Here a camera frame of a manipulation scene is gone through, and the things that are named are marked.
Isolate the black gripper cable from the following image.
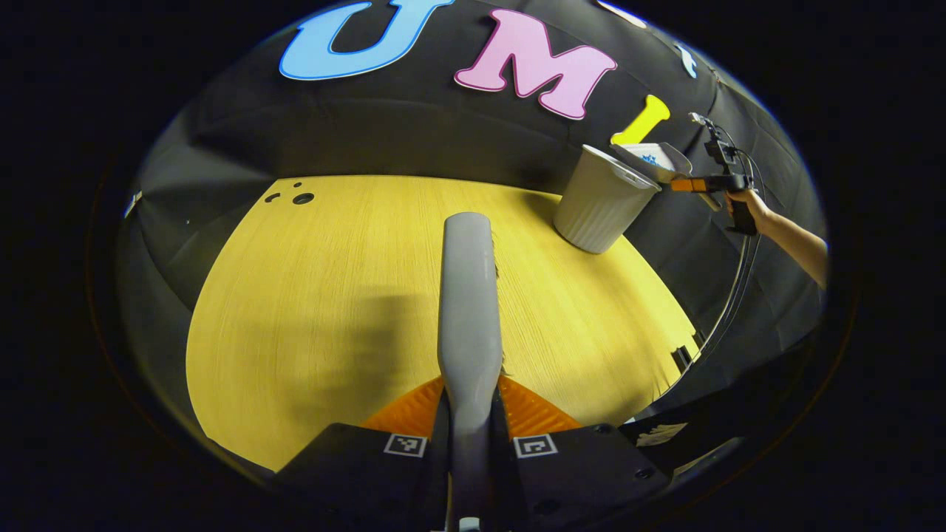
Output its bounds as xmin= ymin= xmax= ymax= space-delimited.
xmin=691 ymin=127 xmax=766 ymax=368

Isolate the small grey broom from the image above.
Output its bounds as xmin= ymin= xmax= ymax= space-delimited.
xmin=437 ymin=212 xmax=505 ymax=532

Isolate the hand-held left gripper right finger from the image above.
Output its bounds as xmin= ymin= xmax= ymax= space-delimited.
xmin=489 ymin=374 xmax=672 ymax=522

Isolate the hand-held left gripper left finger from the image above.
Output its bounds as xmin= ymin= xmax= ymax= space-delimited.
xmin=272 ymin=375 xmax=453 ymax=522

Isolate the grey dustpan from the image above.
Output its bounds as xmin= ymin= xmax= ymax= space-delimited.
xmin=609 ymin=141 xmax=694 ymax=185

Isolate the black backdrop cloth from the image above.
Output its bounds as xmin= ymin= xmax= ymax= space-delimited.
xmin=115 ymin=0 xmax=828 ymax=444

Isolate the grey ribbed garbage bin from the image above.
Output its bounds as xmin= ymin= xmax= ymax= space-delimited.
xmin=553 ymin=144 xmax=662 ymax=255

